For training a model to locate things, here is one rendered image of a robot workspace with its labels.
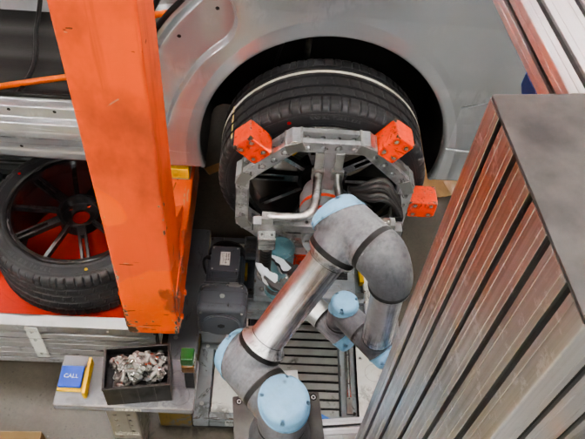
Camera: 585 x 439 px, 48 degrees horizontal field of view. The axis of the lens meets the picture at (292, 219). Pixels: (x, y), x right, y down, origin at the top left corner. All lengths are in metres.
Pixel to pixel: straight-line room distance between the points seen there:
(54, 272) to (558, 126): 1.97
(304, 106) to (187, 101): 0.39
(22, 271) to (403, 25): 1.48
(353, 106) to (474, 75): 0.39
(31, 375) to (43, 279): 0.53
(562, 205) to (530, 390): 0.16
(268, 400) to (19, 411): 1.42
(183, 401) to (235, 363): 0.63
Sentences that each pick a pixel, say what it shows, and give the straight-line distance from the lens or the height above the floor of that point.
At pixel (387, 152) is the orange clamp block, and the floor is 1.10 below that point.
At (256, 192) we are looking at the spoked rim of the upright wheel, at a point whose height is 0.74.
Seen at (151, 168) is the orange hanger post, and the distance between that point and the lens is 1.55.
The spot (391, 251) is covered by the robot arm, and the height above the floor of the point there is 1.35.
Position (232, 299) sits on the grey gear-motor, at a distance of 2.38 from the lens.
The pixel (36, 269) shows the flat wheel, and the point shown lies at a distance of 2.42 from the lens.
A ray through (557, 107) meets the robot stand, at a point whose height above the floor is 2.03.
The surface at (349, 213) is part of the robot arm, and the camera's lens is 1.40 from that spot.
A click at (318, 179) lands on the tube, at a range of 1.92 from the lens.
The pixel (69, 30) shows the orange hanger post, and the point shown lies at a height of 1.67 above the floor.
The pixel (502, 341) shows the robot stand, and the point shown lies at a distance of 0.66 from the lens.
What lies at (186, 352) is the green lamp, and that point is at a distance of 2.00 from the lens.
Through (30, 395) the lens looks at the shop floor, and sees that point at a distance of 2.77.
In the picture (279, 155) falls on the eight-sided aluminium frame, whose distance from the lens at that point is 1.91.
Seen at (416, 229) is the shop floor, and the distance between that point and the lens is 3.19.
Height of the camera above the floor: 2.43
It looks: 51 degrees down
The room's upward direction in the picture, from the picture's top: 6 degrees clockwise
